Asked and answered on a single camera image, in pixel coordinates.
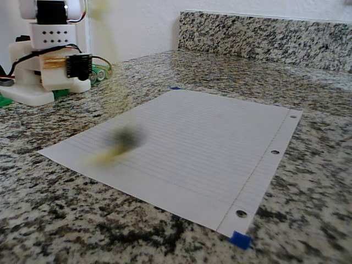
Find green base plate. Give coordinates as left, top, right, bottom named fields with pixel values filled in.
left=0, top=87, right=70, bottom=108

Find small black camera module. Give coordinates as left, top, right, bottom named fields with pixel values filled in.
left=65, top=53, right=93, bottom=82

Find lined paper sheet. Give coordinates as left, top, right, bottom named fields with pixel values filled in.
left=38, top=89, right=303, bottom=239

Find black cable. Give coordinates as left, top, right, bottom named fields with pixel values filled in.
left=7, top=43, right=84, bottom=80

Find yellow-green knotted cord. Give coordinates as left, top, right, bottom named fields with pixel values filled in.
left=85, top=0, right=132, bottom=169

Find black hex nut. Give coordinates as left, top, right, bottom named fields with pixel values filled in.
left=108, top=123, right=148, bottom=152

